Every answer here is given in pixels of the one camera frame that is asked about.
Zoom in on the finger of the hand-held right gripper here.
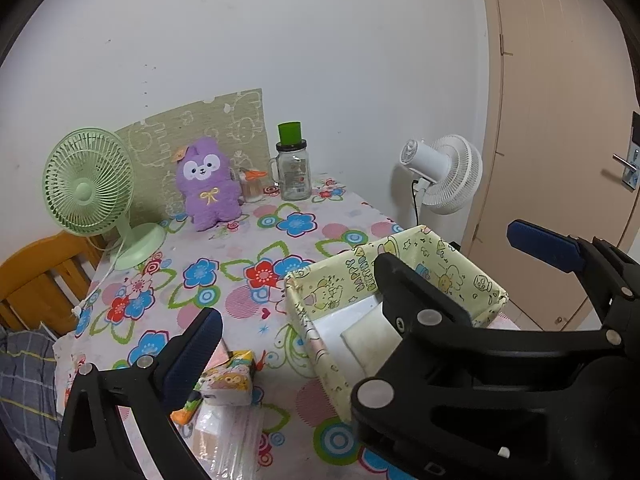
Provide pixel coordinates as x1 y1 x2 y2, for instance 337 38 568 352
350 252 626 441
507 219 640 328

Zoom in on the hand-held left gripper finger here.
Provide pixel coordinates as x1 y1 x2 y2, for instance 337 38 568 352
57 308 224 480

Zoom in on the cartoon tissue packet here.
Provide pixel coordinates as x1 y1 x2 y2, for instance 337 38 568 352
200 350 257 407

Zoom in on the orange green small toy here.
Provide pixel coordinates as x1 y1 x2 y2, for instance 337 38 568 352
171 392 202 426

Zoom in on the yellow cartoon storage box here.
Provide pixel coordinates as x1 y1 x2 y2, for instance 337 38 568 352
284 224 510 423

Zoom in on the clear plastic packet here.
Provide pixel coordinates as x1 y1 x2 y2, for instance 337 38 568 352
191 402 264 480

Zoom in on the cream folded cloth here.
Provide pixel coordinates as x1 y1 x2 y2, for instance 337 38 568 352
342 307 402 367

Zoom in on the floral tablecloth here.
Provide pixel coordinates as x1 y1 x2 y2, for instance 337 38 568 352
52 176 521 480

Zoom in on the white standing fan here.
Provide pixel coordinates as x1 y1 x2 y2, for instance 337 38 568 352
399 134 484 217

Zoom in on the beige door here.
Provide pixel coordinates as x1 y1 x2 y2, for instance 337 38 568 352
460 0 640 332

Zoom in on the purple plush toy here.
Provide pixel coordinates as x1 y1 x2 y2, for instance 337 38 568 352
175 136 243 232

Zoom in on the small glass cup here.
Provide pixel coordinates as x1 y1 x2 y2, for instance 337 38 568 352
239 167 269 204

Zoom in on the grey plaid bedding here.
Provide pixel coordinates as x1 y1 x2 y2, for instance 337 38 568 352
0 327 65 480

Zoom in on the glass jar mug green lid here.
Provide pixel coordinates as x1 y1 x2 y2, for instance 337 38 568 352
270 121 314 202

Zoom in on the green desk fan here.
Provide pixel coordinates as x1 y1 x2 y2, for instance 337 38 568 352
44 128 167 272

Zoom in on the green patterned board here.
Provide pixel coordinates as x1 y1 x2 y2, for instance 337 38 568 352
114 88 266 223

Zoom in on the white fan cable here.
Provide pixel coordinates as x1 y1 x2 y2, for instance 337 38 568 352
72 239 127 318

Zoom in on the metal door handle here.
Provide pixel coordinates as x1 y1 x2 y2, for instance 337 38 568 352
612 112 640 191

